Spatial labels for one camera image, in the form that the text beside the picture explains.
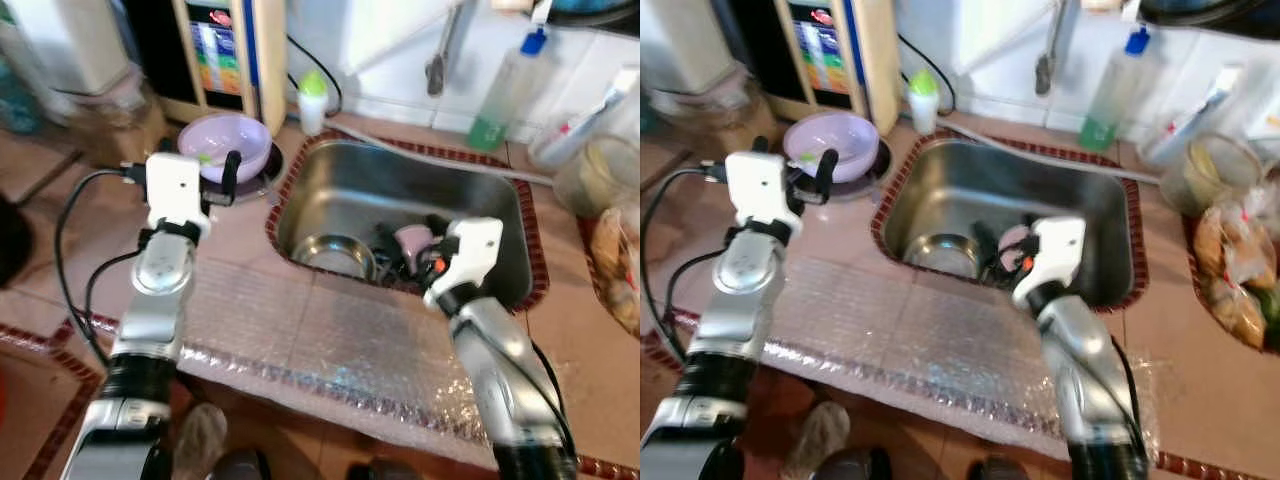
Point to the black robot right foot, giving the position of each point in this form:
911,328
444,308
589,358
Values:
385,472
998,472

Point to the small stainless steel bowl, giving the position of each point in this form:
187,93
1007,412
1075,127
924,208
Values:
330,258
940,258

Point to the beige water ionizer appliance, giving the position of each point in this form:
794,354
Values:
830,55
225,55

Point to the small pink cup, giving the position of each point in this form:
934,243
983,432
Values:
412,238
1014,238

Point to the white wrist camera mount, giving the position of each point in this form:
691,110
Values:
760,190
470,250
1055,245
175,190

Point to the clear bubble wrap sheet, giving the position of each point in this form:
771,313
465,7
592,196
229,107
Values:
930,330
330,330

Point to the black round bin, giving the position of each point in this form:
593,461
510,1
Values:
12,240

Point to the blue-capped dish soap bottle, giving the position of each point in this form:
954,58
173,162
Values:
505,100
1115,100

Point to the small white green-capped bottle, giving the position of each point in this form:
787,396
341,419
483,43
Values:
922,110
312,110

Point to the stainless steel sink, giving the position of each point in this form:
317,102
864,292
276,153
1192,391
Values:
400,180
1000,180

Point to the clear jar with brown contents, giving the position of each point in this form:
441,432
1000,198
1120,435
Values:
115,125
720,120

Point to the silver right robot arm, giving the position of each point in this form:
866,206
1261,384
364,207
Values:
1085,370
500,370

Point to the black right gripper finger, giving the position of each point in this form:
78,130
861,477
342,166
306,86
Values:
985,247
387,250
1030,221
437,224

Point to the teal plastic bottle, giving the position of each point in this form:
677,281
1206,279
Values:
647,115
15,100

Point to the metal faucet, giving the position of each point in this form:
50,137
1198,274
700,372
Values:
1044,72
436,72

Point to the black robot foot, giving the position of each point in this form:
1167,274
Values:
245,468
998,472
855,468
385,472

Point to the grey cloth foot cover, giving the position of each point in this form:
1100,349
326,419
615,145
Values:
815,440
200,440

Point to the black robot left foot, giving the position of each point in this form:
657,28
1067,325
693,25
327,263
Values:
855,468
245,468

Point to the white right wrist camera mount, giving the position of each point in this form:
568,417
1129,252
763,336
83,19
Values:
470,250
1055,245

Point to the dark pan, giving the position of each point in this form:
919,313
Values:
600,12
1210,8

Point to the round clear plastic tub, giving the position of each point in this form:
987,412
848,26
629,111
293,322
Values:
595,180
1205,180

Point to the clear plastic container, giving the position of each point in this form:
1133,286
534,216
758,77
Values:
550,150
1160,150

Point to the white toothpaste tube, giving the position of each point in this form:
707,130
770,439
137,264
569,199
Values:
1200,105
600,105

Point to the plastic bag of food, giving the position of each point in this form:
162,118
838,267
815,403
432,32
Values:
615,260
1230,280

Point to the purple plastic bowl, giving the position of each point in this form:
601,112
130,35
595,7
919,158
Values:
835,135
230,135

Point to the white water filter housing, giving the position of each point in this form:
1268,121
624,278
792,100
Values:
690,40
60,40

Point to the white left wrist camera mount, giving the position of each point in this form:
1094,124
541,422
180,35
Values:
175,190
760,190

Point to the white tap filter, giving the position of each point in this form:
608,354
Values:
525,8
1115,6

